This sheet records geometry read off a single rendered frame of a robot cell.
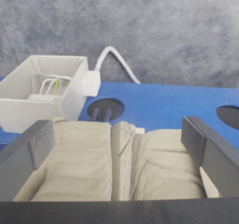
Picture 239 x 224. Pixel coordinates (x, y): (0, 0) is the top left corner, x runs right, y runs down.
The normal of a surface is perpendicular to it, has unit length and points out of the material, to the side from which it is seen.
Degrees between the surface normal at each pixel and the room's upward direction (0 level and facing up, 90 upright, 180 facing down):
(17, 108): 0
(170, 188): 96
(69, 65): 0
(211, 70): 0
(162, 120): 90
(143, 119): 90
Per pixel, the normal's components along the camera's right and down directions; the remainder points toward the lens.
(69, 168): -0.01, -0.70
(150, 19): -0.11, 0.65
